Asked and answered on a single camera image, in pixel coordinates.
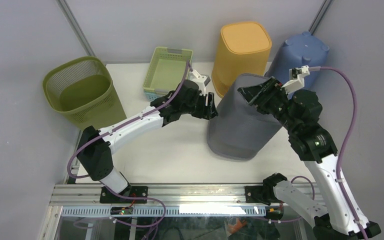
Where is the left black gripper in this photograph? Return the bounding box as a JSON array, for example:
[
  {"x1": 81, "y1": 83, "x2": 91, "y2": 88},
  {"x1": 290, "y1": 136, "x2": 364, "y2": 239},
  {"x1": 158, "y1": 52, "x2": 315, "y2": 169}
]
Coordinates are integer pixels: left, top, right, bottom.
[{"x1": 180, "y1": 90, "x2": 217, "y2": 120}]

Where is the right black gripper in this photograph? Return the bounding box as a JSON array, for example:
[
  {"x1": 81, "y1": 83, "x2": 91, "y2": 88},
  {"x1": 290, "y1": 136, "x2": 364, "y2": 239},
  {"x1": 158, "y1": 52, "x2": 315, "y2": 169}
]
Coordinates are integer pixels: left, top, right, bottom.
[{"x1": 236, "y1": 76, "x2": 298, "y2": 133}]

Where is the grey mesh basket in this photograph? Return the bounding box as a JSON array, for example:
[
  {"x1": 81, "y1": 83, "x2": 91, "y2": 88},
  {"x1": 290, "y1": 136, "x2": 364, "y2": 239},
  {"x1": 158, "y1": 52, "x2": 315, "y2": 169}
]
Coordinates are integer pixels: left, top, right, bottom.
[{"x1": 206, "y1": 73, "x2": 282, "y2": 161}]

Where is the orange mesh basket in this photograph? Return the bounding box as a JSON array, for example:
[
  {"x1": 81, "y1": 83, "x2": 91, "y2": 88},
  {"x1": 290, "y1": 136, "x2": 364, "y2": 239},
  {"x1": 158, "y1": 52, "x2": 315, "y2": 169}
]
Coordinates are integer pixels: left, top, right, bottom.
[{"x1": 211, "y1": 21, "x2": 272, "y2": 98}]

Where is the blue plastic bucket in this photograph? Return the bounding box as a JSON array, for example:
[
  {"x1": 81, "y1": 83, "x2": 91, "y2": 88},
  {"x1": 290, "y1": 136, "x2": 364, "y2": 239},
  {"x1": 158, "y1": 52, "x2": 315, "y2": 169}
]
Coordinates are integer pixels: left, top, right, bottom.
[{"x1": 264, "y1": 31, "x2": 330, "y2": 84}]

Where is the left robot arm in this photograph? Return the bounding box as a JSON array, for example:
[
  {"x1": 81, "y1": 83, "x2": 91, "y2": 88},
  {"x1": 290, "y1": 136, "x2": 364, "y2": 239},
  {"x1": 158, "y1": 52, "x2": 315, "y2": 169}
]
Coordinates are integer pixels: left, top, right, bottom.
[{"x1": 73, "y1": 79, "x2": 218, "y2": 203}]

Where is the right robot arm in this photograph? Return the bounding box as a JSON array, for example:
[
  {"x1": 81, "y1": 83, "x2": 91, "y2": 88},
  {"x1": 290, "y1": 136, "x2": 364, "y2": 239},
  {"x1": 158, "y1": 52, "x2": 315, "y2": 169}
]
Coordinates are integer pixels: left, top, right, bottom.
[{"x1": 238, "y1": 78, "x2": 381, "y2": 240}]

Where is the light blue crate underneath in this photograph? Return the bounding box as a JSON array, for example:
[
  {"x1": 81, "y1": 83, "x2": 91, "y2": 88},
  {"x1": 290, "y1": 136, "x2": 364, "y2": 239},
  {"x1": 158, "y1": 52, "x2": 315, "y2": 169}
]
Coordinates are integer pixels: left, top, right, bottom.
[{"x1": 143, "y1": 91, "x2": 167, "y2": 102}]

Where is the light green shallow crate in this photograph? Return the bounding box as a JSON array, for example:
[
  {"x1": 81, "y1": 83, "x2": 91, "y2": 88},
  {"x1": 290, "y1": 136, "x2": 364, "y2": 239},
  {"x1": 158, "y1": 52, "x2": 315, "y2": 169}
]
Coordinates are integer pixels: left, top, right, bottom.
[{"x1": 142, "y1": 46, "x2": 193, "y2": 96}]

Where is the olive green mesh basket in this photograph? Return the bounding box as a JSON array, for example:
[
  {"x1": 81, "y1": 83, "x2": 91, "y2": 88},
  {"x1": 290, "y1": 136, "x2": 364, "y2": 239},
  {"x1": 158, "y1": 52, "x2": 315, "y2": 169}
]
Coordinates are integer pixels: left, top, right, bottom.
[{"x1": 42, "y1": 56, "x2": 127, "y2": 130}]

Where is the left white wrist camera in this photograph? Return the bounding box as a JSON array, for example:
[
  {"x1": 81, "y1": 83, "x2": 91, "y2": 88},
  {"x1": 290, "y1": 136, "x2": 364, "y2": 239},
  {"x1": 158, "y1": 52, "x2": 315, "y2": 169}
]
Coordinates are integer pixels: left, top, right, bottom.
[{"x1": 188, "y1": 69, "x2": 211, "y2": 96}]

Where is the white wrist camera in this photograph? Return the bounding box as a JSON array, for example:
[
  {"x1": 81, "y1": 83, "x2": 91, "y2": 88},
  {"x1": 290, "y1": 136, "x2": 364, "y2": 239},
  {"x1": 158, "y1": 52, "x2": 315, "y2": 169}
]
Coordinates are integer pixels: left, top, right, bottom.
[
  {"x1": 188, "y1": 69, "x2": 211, "y2": 96},
  {"x1": 281, "y1": 65, "x2": 310, "y2": 95}
]

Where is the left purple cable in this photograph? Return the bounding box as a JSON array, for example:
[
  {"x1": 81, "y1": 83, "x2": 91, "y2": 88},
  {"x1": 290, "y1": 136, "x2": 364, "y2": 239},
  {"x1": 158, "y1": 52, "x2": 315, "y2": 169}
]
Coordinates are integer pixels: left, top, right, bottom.
[{"x1": 66, "y1": 61, "x2": 193, "y2": 180}]

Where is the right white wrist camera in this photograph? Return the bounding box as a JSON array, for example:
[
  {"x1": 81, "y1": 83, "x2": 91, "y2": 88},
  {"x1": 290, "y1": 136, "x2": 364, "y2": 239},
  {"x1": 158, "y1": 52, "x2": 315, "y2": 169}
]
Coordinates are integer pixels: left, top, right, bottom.
[{"x1": 281, "y1": 65, "x2": 310, "y2": 95}]

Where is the aluminium mounting rail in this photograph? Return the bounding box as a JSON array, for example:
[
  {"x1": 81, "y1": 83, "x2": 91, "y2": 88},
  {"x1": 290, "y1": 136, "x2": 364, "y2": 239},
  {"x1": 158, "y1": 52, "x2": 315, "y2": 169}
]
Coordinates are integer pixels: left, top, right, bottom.
[{"x1": 49, "y1": 183, "x2": 260, "y2": 207}]

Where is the white slotted cable duct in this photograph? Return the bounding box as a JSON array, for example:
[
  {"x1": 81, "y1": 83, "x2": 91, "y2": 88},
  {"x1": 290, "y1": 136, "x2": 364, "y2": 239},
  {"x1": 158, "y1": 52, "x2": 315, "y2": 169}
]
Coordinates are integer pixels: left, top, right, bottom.
[{"x1": 61, "y1": 203, "x2": 266, "y2": 218}]

